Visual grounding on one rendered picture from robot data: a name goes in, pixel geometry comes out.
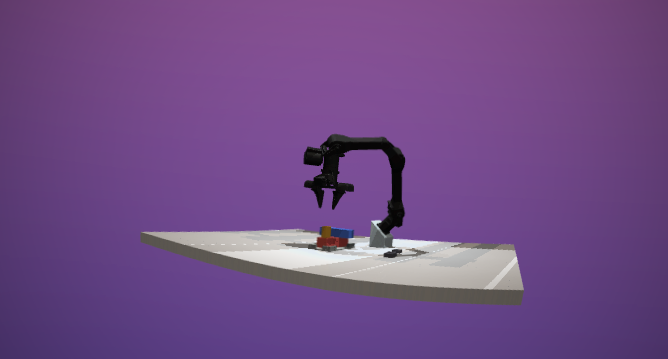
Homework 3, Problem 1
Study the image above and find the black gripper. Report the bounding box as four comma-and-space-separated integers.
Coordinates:
304, 167, 354, 210

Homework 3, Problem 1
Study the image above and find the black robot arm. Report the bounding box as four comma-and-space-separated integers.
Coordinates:
303, 134, 405, 235

